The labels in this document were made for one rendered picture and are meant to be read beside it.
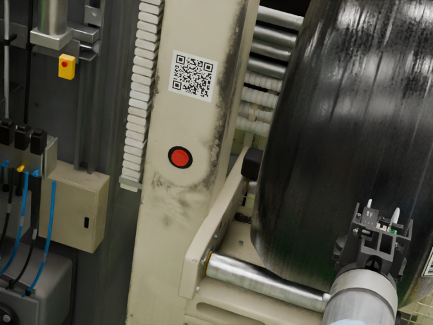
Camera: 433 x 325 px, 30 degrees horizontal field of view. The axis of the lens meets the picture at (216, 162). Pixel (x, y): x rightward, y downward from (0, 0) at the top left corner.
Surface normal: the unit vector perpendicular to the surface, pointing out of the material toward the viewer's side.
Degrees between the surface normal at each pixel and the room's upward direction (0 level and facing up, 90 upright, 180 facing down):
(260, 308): 0
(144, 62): 90
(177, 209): 90
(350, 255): 84
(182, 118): 90
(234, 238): 0
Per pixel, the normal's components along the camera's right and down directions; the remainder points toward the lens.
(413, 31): -0.04, -0.40
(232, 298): 0.15, -0.82
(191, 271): -0.29, 0.49
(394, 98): -0.15, -0.10
